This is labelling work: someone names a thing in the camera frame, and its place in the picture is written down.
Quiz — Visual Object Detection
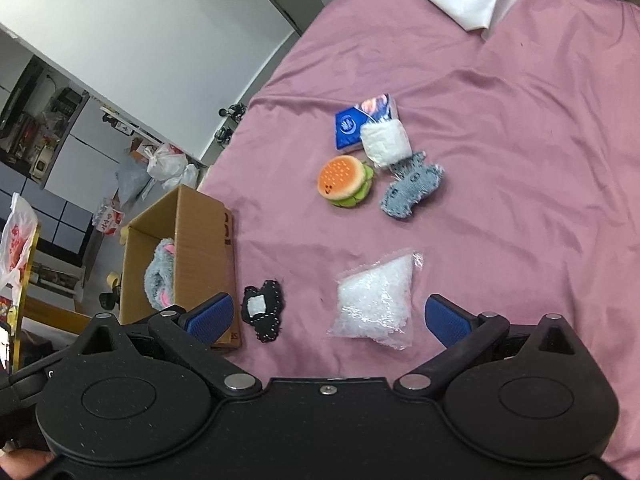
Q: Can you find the yellow wooden frame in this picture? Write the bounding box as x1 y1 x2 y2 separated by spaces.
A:
0 250 93 376

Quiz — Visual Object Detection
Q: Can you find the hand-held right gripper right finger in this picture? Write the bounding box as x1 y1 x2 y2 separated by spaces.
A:
394 294 587 404

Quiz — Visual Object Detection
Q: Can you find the purple white small box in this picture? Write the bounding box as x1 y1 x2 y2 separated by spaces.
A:
334 94 401 153

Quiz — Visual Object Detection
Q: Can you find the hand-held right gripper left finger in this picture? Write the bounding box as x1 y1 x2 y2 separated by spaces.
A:
75 293 263 402

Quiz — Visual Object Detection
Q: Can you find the clear bag of white filling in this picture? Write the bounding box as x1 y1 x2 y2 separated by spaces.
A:
327 249 425 352

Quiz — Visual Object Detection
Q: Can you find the burger plush toy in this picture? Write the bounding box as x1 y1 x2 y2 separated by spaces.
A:
318 155 375 208

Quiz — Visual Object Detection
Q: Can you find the cluttered storage shelf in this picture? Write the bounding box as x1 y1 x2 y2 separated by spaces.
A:
0 55 91 181

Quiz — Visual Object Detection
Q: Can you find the black fabric pouch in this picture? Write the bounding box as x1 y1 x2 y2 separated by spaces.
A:
241 279 285 344

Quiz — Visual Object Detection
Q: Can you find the brown cardboard box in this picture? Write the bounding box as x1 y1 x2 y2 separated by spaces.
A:
119 185 243 356

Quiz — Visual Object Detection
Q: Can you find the frayed denim patch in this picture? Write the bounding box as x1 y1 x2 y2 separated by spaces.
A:
378 152 445 220

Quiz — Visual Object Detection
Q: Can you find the pink bed sheet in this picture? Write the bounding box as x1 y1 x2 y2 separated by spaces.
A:
200 0 640 480

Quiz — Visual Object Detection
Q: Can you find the grey plastic bag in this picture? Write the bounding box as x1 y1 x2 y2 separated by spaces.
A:
116 160 156 206

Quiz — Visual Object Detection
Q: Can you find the red white snack bag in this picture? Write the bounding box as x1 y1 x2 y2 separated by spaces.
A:
94 197 126 235

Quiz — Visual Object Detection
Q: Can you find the grey fluffy plush toy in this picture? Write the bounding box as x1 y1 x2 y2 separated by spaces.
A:
144 238 177 311

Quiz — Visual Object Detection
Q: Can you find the red printed plastic bag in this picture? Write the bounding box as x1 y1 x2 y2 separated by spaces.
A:
0 192 41 291

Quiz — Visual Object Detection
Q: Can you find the white tied plastic bag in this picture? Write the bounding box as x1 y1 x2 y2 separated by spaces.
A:
145 142 198 193

